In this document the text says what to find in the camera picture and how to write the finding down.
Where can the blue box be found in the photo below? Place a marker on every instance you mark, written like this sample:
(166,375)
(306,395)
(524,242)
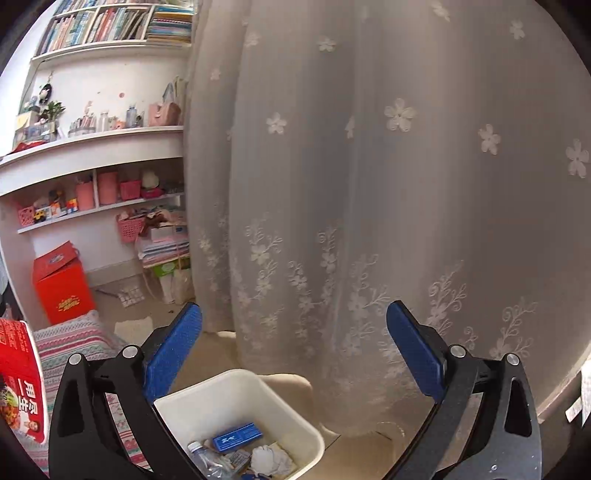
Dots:
(238,437)

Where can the white trash bin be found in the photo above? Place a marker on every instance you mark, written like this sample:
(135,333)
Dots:
(231,401)

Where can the white bookshelf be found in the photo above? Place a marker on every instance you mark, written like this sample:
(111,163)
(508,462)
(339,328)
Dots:
(92,143)

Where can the white paper slip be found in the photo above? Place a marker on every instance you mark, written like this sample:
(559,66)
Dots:
(584,392)

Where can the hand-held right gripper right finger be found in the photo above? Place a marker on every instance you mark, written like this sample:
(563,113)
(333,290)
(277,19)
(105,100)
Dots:
(415,355)

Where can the white tissue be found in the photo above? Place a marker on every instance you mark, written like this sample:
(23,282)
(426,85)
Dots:
(272,459)

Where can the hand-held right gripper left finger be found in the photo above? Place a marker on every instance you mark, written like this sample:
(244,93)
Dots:
(173,355)

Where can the red instant noodle cup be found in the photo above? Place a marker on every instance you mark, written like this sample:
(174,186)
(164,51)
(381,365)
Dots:
(23,369)

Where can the short pink cup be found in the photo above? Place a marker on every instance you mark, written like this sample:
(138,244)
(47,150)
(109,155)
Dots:
(86,197)

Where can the tall pink cup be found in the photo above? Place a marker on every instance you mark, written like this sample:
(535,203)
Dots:
(108,189)

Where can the stack of papers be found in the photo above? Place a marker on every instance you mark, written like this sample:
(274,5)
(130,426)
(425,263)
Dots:
(164,247)

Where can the small pink basket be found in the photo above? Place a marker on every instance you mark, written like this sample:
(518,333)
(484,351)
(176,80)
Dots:
(27,217)

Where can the patterned striped tablecloth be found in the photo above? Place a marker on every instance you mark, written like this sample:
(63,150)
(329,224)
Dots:
(74,337)

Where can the row of books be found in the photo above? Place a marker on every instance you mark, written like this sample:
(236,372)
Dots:
(111,23)

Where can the white flowered curtain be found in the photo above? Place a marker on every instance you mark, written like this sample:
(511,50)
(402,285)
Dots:
(369,184)

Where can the pink bag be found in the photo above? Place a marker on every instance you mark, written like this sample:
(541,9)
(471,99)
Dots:
(164,114)

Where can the clear plastic bottle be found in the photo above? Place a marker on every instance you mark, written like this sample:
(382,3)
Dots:
(207,461)

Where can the red cardboard box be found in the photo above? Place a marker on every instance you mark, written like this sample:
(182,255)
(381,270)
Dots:
(64,290)

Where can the small potted plant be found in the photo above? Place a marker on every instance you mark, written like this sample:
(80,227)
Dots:
(51,111)

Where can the beige tote bag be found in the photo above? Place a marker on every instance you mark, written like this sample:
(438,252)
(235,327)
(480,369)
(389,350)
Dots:
(178,286)

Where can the white blister pack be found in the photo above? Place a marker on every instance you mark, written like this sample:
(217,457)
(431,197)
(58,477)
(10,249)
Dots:
(130,297)

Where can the large pink basket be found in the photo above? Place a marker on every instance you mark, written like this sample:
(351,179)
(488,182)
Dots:
(130,230)

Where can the dark pink basket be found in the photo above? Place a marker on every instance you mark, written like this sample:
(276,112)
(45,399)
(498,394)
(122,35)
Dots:
(130,190)

